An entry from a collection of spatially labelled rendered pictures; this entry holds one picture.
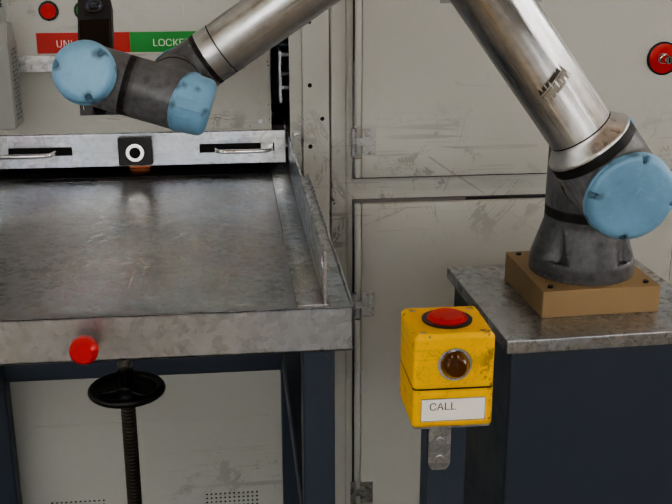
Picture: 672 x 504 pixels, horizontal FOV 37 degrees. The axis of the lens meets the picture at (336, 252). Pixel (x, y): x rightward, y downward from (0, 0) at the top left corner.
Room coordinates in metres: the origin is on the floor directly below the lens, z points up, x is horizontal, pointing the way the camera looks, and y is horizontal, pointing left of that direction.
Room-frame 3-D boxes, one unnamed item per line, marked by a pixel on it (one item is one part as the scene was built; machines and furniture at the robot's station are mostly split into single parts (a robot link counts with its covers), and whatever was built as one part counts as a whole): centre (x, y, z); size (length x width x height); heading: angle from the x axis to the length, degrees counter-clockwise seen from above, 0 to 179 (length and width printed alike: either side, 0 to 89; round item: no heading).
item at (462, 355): (0.89, -0.11, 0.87); 0.03 x 0.01 x 0.03; 96
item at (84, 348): (1.06, 0.29, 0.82); 0.04 x 0.03 x 0.03; 6
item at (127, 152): (1.78, 0.36, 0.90); 0.06 x 0.03 x 0.05; 96
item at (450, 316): (0.94, -0.11, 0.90); 0.04 x 0.04 x 0.02
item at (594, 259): (1.42, -0.36, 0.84); 0.15 x 0.15 x 0.10
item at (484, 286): (1.42, -0.36, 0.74); 0.32 x 0.32 x 0.02; 8
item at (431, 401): (0.94, -0.11, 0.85); 0.08 x 0.08 x 0.10; 6
